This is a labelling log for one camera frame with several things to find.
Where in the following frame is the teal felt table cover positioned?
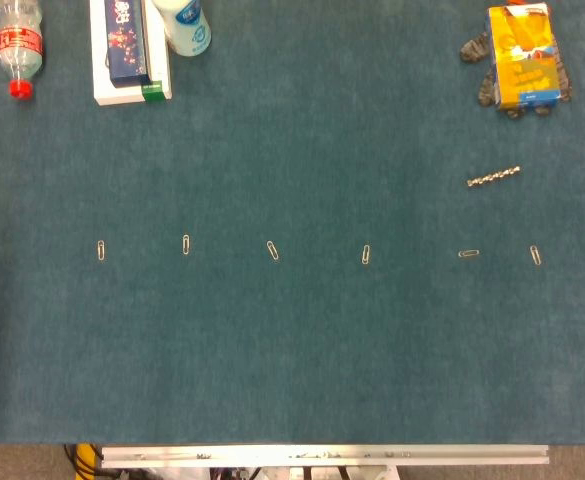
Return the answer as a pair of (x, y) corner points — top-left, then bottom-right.
(0, 0), (585, 446)

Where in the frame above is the yellow snack box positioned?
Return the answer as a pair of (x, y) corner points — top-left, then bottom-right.
(486, 2), (562, 112)

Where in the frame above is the clear plastic bottle red cap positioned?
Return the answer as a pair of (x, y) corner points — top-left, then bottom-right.
(0, 0), (46, 100)

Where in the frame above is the silver magnetic bead rod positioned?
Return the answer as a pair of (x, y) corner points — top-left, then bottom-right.
(466, 165), (522, 189)

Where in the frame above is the white light-blue drink bottle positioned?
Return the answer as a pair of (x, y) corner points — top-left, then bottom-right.
(151, 0), (213, 58)

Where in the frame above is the white flat box green corner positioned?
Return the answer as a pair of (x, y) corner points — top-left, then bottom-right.
(90, 0), (174, 107)

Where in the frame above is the aluminium profile rail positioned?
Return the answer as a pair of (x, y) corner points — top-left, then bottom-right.
(100, 444), (550, 469)

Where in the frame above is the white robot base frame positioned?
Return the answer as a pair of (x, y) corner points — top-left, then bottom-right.
(121, 464), (399, 480)

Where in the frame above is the grey knitted glove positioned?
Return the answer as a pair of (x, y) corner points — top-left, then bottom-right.
(459, 0), (574, 120)

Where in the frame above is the dark blue printed carton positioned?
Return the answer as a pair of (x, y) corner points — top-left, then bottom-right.
(103, 0), (154, 89)

